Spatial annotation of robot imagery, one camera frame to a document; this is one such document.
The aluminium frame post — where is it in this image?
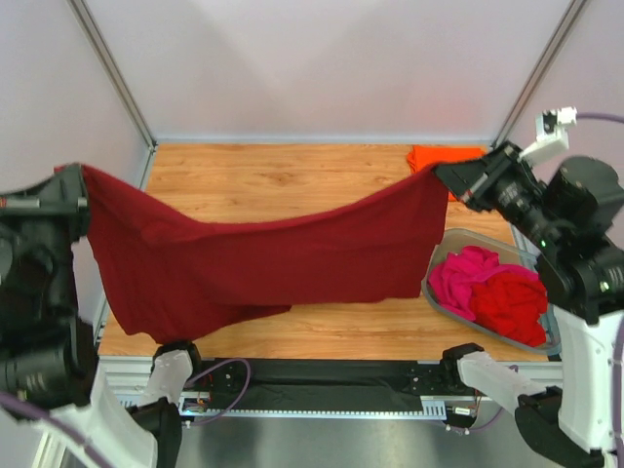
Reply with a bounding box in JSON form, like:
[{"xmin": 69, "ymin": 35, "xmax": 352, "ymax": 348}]
[
  {"xmin": 489, "ymin": 0, "xmax": 589, "ymax": 148},
  {"xmin": 67, "ymin": 0, "xmax": 157, "ymax": 150}
]

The dark red t shirt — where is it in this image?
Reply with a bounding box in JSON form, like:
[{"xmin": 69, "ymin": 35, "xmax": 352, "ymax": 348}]
[{"xmin": 82, "ymin": 166, "xmax": 448, "ymax": 344}]

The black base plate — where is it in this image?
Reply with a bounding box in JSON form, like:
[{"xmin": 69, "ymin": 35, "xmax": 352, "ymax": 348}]
[
  {"xmin": 408, "ymin": 363, "xmax": 476, "ymax": 397},
  {"xmin": 184, "ymin": 358, "xmax": 248, "ymax": 394}
]

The black cloth strip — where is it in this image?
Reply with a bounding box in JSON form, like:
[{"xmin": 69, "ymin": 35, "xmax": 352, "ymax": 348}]
[{"xmin": 235, "ymin": 359, "xmax": 422, "ymax": 412}]

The right aluminium frame post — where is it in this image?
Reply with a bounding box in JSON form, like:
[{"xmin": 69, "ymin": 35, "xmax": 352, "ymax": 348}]
[{"xmin": 489, "ymin": 0, "xmax": 589, "ymax": 148}]

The left aluminium frame post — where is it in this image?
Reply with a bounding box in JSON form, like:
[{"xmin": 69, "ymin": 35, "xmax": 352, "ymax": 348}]
[{"xmin": 67, "ymin": 0, "xmax": 157, "ymax": 150}]

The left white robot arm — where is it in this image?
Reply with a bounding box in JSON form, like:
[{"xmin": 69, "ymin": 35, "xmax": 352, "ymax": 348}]
[{"xmin": 1, "ymin": 164, "xmax": 201, "ymax": 467}]

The aluminium front rail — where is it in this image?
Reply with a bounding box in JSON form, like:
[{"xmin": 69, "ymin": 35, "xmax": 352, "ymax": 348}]
[{"xmin": 99, "ymin": 356, "xmax": 564, "ymax": 395}]

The folded orange t shirt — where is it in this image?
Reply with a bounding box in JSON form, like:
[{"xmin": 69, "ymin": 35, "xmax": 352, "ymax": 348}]
[{"xmin": 402, "ymin": 145, "xmax": 486, "ymax": 206}]

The pink t shirt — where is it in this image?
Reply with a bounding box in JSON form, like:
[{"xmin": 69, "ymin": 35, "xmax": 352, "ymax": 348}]
[{"xmin": 427, "ymin": 246, "xmax": 538, "ymax": 322}]

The clear plastic basket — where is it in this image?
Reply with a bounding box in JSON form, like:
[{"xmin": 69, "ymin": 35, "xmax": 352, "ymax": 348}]
[{"xmin": 422, "ymin": 228, "xmax": 561, "ymax": 356}]

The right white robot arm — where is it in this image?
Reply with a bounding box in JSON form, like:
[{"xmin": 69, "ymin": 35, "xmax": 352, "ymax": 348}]
[{"xmin": 434, "ymin": 143, "xmax": 623, "ymax": 467}]

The slotted cable duct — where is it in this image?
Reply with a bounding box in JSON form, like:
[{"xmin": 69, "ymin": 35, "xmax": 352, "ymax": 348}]
[{"xmin": 116, "ymin": 394, "xmax": 449, "ymax": 419}]

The bright red t shirt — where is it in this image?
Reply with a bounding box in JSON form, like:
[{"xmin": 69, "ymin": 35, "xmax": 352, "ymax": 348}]
[{"xmin": 470, "ymin": 273, "xmax": 549, "ymax": 347}]

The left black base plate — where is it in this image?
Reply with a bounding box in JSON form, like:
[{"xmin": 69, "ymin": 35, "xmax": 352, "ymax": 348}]
[{"xmin": 184, "ymin": 358, "xmax": 248, "ymax": 394}]

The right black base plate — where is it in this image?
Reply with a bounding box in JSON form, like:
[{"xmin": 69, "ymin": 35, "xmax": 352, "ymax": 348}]
[{"xmin": 408, "ymin": 363, "xmax": 476, "ymax": 397}]

